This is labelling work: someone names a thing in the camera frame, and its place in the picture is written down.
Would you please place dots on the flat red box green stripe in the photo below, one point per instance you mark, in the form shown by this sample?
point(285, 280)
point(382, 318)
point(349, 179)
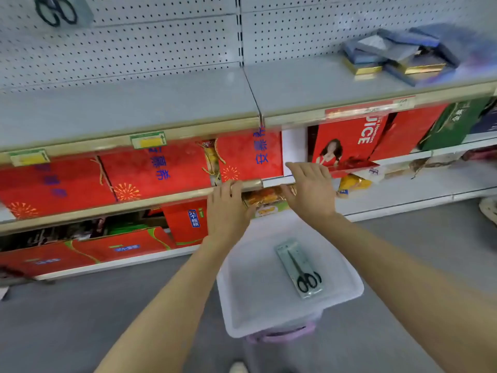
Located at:
point(39, 262)
point(124, 244)

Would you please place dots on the dark brown snack pack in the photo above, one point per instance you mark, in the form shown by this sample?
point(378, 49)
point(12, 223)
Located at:
point(311, 143)

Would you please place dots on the green gift box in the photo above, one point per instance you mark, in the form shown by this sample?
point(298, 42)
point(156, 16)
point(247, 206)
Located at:
point(454, 124)

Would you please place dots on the person's right hand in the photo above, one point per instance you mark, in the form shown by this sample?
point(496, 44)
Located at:
point(314, 194)

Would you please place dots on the green bag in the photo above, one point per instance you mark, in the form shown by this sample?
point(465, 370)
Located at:
point(128, 229)

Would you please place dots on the red box blue label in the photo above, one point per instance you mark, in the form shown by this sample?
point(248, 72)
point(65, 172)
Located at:
point(184, 225)

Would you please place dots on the yellow snack bag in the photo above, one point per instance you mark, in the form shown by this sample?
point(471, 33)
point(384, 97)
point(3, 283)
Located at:
point(353, 184)

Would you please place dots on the person's left forearm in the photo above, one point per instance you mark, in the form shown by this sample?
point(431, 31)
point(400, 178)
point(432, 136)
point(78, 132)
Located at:
point(163, 314)

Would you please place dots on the yellow snack bag pack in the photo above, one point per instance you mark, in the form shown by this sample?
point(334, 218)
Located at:
point(268, 203)

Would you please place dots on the yellow chips bag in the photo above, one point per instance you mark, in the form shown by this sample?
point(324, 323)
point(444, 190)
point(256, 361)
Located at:
point(211, 159)

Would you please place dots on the white metal pegboard shelf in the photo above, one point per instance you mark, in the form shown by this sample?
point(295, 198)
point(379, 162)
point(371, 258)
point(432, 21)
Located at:
point(155, 100)

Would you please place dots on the yellow green price tag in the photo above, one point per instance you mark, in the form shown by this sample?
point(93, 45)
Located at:
point(148, 140)
point(29, 157)

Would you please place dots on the pale green scissors packet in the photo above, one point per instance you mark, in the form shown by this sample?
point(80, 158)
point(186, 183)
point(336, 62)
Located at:
point(291, 256)
point(83, 13)

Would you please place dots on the dark blue gift box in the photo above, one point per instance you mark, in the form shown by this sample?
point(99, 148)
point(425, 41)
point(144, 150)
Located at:
point(485, 122)

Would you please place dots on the person's right forearm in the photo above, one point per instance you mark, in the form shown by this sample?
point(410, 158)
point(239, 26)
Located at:
point(419, 291)

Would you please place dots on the plain red gift box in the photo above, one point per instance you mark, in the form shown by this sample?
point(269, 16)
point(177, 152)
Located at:
point(407, 132)

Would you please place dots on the person's white left shoe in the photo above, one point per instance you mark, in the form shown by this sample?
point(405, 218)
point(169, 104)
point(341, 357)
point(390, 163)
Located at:
point(238, 368)

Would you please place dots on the person's left hand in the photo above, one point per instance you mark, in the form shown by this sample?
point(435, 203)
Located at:
point(225, 217)

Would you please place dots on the white plastic bin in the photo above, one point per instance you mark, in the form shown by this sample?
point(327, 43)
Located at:
point(252, 291)

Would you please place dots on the white paper scrap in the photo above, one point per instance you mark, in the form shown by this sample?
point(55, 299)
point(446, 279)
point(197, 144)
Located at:
point(4, 293)

